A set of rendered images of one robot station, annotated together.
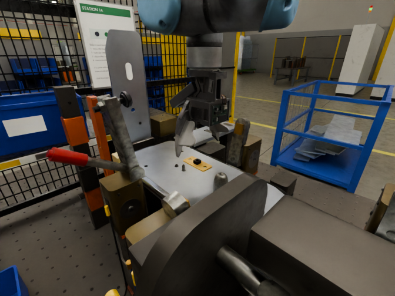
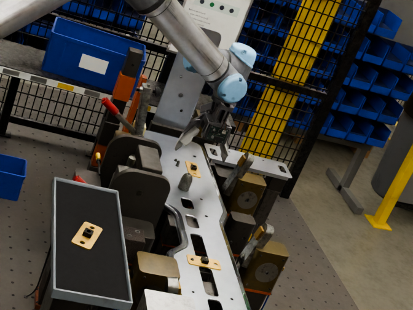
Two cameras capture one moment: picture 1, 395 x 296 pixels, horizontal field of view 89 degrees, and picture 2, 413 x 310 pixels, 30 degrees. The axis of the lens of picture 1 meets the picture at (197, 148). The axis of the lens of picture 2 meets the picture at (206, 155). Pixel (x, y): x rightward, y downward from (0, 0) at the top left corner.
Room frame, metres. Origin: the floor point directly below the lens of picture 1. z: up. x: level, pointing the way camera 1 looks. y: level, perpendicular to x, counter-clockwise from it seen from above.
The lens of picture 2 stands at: (-1.32, -0.85, 1.95)
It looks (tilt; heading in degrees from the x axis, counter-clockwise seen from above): 24 degrees down; 24
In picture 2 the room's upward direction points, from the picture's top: 22 degrees clockwise
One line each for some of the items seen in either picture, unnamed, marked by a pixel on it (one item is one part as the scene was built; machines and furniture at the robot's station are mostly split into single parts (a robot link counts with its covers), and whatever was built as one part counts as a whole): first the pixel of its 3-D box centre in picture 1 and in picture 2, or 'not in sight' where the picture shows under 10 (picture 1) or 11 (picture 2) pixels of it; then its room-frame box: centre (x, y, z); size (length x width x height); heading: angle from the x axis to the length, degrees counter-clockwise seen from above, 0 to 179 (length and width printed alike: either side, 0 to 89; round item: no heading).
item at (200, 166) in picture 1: (197, 161); (193, 168); (0.49, 0.00, 1.01); 0.08 x 0.04 x 0.01; 44
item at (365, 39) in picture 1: (361, 54); not in sight; (7.46, -5.53, 1.22); 2.40 x 0.54 x 2.45; 136
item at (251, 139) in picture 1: (244, 185); (233, 227); (0.57, -0.16, 0.87); 0.12 x 0.07 x 0.35; 134
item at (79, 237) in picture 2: not in sight; (88, 233); (-0.28, -0.21, 1.17); 0.08 x 0.04 x 0.01; 24
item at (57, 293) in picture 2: not in sight; (88, 237); (-0.28, -0.21, 1.16); 0.37 x 0.14 x 0.02; 44
